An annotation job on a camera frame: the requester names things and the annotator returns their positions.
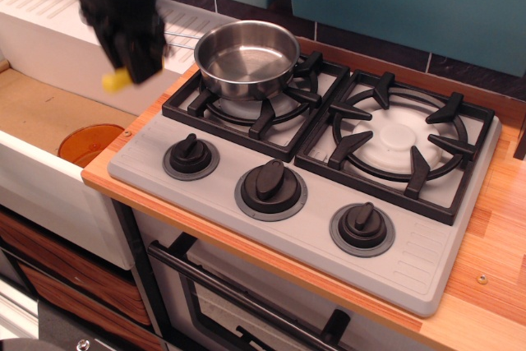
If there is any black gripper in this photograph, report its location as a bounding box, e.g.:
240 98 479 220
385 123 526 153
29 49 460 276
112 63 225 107
79 0 166 84

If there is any yellow toy fry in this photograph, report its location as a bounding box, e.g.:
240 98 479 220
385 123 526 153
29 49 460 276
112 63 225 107
101 57 165 95

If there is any black left stove knob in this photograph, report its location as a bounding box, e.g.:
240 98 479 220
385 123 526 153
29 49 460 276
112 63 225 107
162 133 219 182

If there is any black stove knob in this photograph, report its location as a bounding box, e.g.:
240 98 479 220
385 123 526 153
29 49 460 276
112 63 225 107
234 159 308 222
330 202 395 258
162 133 219 182

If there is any black middle stove knob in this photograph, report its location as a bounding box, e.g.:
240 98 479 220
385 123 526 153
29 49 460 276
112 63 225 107
234 159 308 222

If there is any black right stove knob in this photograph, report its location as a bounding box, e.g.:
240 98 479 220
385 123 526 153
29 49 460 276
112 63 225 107
330 202 395 258

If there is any grey toy stove top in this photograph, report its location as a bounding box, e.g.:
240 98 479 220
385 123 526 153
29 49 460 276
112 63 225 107
108 106 484 316

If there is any white toy sink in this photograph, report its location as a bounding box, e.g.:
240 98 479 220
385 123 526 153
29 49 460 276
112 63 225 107
1 0 226 270

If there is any orange translucent plate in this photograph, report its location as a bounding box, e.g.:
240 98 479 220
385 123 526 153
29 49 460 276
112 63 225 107
58 123 124 168

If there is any black left burner grate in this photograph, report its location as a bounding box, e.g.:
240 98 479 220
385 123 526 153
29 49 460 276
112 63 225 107
162 51 351 162

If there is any black burner grate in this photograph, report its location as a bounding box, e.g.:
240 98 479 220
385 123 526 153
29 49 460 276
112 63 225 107
295 71 501 225
162 51 351 162

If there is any upper wooden drawer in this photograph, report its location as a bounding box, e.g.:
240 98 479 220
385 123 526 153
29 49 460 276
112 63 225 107
1 210 144 315

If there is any wooden drawer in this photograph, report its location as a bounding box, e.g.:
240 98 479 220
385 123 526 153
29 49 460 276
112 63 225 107
1 210 144 315
20 263 164 351

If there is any lower wooden drawer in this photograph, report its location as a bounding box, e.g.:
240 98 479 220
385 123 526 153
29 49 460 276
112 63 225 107
20 263 164 351

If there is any black right burner grate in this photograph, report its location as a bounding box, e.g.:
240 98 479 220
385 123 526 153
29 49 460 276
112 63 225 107
295 71 501 225

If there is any steel pan with wire handle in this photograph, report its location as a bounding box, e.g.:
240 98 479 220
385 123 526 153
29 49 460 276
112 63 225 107
165 20 300 101

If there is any oven door with black handle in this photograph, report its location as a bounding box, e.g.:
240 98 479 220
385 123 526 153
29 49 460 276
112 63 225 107
147 233 351 350

